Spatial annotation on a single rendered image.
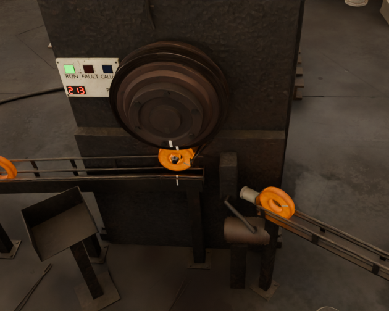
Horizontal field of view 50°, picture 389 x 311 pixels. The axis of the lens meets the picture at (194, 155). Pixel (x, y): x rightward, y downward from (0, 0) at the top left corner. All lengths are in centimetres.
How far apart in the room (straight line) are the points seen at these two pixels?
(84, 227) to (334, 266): 139
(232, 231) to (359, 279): 86
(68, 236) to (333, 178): 179
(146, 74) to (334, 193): 170
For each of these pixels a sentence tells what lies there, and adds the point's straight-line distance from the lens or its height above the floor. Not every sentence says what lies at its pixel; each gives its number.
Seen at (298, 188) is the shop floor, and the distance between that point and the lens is 286.
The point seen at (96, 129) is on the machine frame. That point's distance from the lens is 200.
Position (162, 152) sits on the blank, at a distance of 185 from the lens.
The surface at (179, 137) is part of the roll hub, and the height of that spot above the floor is 102.
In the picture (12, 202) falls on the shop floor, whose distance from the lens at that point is 308.
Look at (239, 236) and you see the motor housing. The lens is 197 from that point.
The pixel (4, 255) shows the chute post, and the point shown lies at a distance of 281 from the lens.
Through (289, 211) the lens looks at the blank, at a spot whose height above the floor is 72.
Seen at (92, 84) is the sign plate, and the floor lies 112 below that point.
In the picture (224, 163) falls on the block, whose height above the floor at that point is 80.
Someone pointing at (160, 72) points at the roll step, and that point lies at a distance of 154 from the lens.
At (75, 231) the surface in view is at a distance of 197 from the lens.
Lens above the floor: 210
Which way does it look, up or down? 44 degrees down
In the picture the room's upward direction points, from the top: 4 degrees counter-clockwise
